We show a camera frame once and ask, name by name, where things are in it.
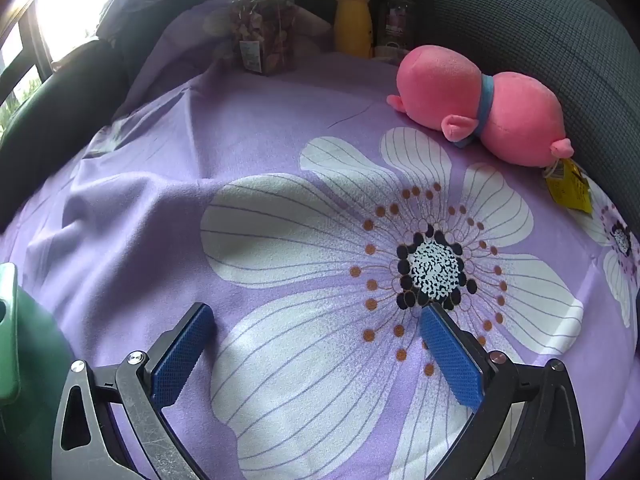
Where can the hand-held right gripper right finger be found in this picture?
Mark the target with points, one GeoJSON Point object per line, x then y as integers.
{"type": "Point", "coordinates": [450, 360]}

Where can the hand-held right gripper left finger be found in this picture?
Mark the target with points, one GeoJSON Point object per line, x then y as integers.
{"type": "Point", "coordinates": [180, 355]}

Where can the purple floral blanket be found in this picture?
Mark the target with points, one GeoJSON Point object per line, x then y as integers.
{"type": "Point", "coordinates": [150, 210]}

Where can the green plastic container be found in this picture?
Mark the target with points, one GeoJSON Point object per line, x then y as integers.
{"type": "Point", "coordinates": [30, 360]}

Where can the yellow paper tag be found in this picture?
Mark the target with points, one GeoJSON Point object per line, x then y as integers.
{"type": "Point", "coordinates": [567, 187]}

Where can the black seat cushion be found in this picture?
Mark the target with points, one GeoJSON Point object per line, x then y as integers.
{"type": "Point", "coordinates": [50, 125]}

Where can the pink plush pig toy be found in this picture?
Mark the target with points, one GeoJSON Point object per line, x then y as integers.
{"type": "Point", "coordinates": [435, 85]}

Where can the clear bag of dried flowers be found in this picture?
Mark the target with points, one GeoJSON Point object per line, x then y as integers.
{"type": "Point", "coordinates": [262, 35]}

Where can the clear jar with white lid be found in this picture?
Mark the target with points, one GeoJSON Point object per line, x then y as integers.
{"type": "Point", "coordinates": [396, 25]}

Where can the grey woven seat cushion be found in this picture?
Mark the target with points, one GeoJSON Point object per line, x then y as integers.
{"type": "Point", "coordinates": [550, 35]}

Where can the yellow ceramic vase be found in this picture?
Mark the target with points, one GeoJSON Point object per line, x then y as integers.
{"type": "Point", "coordinates": [352, 27]}

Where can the window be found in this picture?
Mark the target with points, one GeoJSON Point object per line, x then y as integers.
{"type": "Point", "coordinates": [60, 10]}

